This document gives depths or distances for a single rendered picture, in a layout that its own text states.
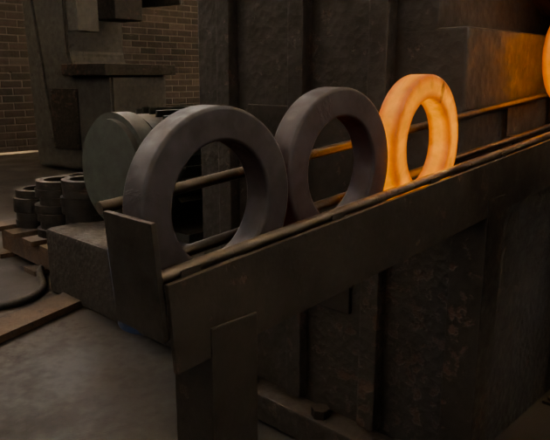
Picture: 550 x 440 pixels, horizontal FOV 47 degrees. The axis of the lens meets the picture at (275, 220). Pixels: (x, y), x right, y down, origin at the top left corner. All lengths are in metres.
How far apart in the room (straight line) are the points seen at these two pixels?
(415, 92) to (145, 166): 0.41
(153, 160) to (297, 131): 0.18
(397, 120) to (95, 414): 1.10
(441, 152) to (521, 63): 0.43
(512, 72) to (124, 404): 1.16
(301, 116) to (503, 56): 0.64
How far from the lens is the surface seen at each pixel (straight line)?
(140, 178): 0.55
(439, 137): 0.94
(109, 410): 1.64
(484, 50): 1.18
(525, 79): 1.34
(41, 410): 1.69
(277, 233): 0.63
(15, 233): 2.87
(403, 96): 0.82
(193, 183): 0.66
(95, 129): 2.13
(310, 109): 0.68
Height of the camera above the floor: 0.79
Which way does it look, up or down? 13 degrees down
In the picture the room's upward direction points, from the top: straight up
